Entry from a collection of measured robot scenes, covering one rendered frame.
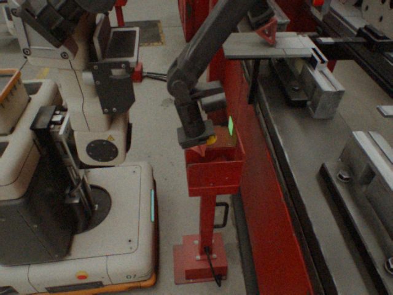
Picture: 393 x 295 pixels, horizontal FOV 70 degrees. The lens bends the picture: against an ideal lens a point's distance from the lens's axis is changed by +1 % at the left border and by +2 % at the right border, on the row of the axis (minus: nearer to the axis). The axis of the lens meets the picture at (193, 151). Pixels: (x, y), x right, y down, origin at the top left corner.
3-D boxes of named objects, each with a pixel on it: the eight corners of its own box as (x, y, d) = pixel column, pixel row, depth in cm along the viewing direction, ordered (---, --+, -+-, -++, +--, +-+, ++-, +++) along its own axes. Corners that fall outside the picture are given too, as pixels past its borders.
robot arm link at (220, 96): (169, 67, 68) (169, 83, 61) (215, 54, 67) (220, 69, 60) (183, 108, 76) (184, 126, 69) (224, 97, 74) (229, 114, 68)
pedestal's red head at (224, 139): (184, 154, 102) (182, 114, 90) (226, 151, 103) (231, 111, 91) (188, 198, 88) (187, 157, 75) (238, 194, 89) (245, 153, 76)
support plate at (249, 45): (220, 35, 98) (220, 32, 98) (294, 34, 99) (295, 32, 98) (225, 58, 85) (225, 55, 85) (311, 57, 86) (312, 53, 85)
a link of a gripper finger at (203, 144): (212, 161, 80) (205, 137, 73) (188, 167, 80) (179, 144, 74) (209, 145, 85) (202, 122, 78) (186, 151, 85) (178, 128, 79)
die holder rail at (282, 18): (251, 8, 158) (254, -12, 152) (262, 7, 159) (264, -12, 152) (271, 43, 122) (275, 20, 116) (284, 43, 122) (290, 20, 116)
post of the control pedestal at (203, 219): (198, 244, 134) (200, 167, 97) (209, 244, 134) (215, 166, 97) (199, 255, 130) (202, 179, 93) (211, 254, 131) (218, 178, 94)
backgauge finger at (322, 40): (311, 39, 97) (315, 23, 94) (385, 37, 98) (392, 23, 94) (323, 53, 89) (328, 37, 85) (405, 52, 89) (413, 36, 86)
